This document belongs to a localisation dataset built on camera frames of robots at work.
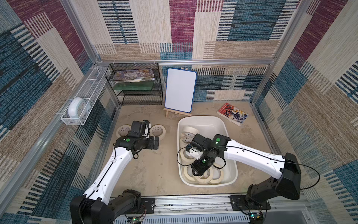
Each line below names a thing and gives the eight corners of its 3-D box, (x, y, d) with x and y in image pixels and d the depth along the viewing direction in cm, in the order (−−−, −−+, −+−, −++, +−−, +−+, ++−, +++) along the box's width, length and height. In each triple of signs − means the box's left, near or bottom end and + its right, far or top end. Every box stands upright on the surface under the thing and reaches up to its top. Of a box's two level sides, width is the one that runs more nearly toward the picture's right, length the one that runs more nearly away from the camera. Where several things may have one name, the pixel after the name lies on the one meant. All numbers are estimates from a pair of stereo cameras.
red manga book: (213, 111, 117) (214, 109, 115) (222, 102, 124) (222, 100, 122) (240, 126, 107) (241, 125, 105) (248, 116, 114) (249, 114, 112)
